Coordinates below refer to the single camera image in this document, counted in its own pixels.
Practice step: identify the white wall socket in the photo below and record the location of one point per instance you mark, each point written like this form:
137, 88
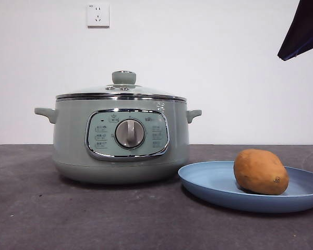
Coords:
98, 15

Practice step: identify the glass lid with green knob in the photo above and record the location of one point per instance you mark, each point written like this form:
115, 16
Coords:
123, 77

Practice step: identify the pale green electric steamer pot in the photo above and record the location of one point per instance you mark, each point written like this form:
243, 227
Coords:
70, 145

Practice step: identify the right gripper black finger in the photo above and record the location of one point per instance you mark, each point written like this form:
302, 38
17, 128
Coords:
307, 26

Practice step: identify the blue round plate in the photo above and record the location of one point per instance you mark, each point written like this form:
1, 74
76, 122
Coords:
211, 179

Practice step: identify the brown potato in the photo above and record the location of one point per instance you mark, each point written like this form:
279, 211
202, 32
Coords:
260, 172

